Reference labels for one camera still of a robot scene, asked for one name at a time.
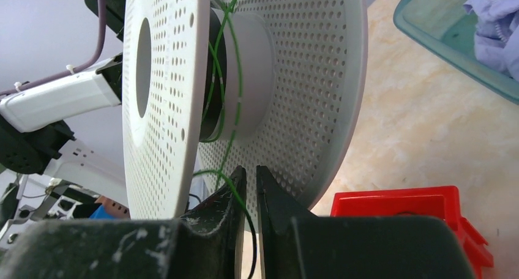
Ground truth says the purple cloth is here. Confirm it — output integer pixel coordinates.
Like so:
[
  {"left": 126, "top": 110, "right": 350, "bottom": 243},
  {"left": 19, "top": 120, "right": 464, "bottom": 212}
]
[{"left": 463, "top": 0, "right": 518, "bottom": 81}]

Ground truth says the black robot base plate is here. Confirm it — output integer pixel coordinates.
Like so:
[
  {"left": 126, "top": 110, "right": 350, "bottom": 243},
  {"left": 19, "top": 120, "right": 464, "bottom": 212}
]
[{"left": 1, "top": 175, "right": 130, "bottom": 251}]

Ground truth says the grey plastic cable spool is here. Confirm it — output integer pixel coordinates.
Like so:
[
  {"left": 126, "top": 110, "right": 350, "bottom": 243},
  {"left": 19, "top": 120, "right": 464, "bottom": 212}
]
[{"left": 122, "top": 0, "right": 368, "bottom": 219}]

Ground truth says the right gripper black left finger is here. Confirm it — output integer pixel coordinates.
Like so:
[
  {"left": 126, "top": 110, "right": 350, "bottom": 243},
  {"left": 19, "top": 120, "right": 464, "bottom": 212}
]
[{"left": 1, "top": 167, "right": 247, "bottom": 278}]

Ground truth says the teal plastic basin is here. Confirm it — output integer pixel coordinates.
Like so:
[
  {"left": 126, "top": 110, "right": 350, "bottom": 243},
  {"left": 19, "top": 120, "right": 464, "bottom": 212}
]
[{"left": 393, "top": 0, "right": 518, "bottom": 104}]

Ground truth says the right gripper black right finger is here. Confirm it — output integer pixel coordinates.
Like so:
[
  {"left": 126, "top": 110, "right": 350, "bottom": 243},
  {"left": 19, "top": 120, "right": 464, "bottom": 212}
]
[{"left": 256, "top": 166, "right": 474, "bottom": 278}]

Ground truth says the thin green cable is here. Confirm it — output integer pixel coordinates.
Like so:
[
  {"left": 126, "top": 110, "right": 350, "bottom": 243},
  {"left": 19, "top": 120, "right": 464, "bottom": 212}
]
[{"left": 192, "top": 0, "right": 258, "bottom": 279}]

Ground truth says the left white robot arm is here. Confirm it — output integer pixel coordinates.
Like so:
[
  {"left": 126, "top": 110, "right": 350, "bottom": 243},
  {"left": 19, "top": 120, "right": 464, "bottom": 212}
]
[{"left": 1, "top": 0, "right": 125, "bottom": 175}]

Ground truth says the red plastic bin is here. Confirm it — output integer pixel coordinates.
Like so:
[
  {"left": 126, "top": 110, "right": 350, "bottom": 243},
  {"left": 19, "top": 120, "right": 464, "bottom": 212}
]
[{"left": 330, "top": 185, "right": 494, "bottom": 278}]

